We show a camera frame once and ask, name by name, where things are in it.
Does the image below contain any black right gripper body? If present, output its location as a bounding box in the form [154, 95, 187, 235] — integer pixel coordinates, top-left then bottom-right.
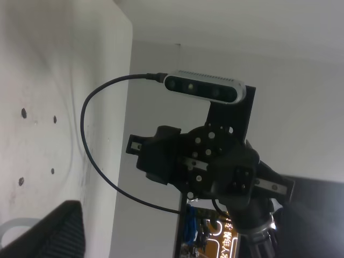
[126, 126, 294, 202]

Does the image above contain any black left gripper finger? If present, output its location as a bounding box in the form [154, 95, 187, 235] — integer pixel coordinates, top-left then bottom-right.
[1, 200, 86, 257]

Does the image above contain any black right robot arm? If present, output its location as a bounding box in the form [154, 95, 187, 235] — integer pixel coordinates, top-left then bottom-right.
[126, 125, 293, 257]

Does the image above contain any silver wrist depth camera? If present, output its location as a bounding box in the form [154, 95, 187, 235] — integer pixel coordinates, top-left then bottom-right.
[163, 70, 247, 104]

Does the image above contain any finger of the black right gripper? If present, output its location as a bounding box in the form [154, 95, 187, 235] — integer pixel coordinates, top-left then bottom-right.
[206, 139, 260, 200]
[136, 126, 181, 185]

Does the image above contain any dark shelf with clutter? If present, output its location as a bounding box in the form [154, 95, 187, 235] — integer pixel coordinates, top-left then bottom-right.
[173, 194, 240, 257]

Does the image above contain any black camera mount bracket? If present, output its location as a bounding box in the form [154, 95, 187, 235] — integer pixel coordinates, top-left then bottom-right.
[205, 85, 256, 144]

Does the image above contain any black camera cable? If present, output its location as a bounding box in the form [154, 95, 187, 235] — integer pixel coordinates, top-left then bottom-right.
[80, 72, 181, 214]

